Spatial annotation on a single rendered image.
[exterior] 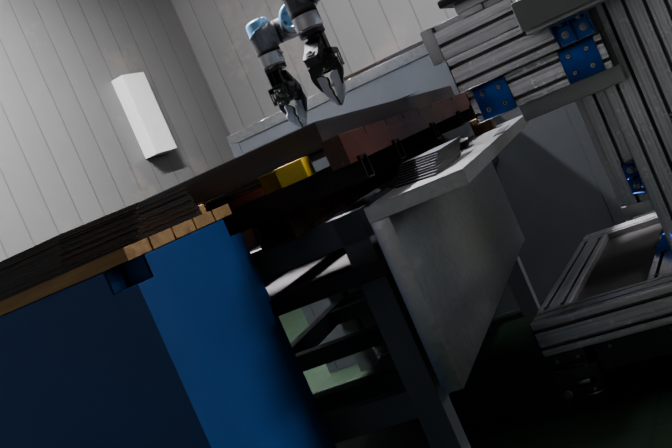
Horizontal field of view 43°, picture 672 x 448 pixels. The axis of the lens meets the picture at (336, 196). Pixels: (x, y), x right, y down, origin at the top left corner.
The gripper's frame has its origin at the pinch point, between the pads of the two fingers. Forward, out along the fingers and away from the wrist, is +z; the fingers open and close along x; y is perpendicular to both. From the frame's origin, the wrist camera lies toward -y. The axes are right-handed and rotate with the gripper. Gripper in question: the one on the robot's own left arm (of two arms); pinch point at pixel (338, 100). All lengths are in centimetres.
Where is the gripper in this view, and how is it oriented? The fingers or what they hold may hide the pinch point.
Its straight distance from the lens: 228.2
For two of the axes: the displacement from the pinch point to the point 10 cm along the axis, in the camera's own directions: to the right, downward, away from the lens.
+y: 2.9, -1.6, 9.4
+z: 4.0, 9.2, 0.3
